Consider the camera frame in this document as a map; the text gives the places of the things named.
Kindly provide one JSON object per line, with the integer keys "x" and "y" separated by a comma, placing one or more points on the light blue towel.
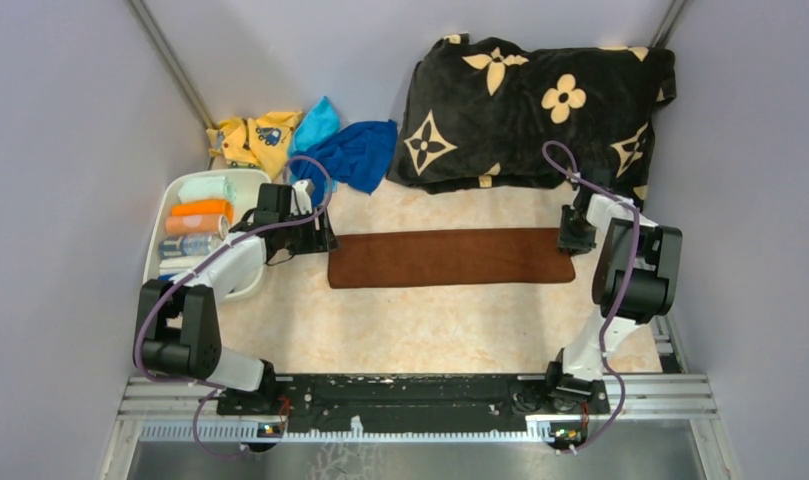
{"x": 319, "y": 124}

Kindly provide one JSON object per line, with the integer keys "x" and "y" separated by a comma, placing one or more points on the dark blue towel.
{"x": 358, "y": 156}

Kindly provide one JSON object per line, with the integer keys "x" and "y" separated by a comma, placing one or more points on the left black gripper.
{"x": 320, "y": 240}

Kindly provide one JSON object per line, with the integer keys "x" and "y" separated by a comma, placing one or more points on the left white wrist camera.
{"x": 301, "y": 203}

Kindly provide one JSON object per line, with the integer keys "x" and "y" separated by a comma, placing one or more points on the salmon rolled towel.
{"x": 216, "y": 224}

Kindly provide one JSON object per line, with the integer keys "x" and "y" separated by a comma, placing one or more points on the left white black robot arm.
{"x": 177, "y": 330}

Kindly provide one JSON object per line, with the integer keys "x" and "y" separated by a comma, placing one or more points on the yellow printed cloth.
{"x": 260, "y": 143}

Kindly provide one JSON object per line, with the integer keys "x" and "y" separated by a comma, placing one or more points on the aluminium frame rail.
{"x": 660, "y": 426}

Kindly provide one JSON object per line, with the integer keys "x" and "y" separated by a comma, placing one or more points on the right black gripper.
{"x": 575, "y": 247}

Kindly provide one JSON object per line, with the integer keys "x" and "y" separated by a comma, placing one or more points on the white plastic basket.
{"x": 246, "y": 183}

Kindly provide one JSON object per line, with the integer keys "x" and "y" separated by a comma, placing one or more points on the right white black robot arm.
{"x": 634, "y": 281}

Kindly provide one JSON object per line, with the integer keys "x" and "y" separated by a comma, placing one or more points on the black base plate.
{"x": 413, "y": 404}

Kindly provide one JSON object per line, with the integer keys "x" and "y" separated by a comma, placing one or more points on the brown towel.
{"x": 449, "y": 257}

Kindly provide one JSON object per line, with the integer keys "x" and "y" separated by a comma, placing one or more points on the mint green rolled towel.
{"x": 217, "y": 187}

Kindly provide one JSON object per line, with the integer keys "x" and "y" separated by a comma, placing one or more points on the black blanket with beige flowers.
{"x": 488, "y": 113}

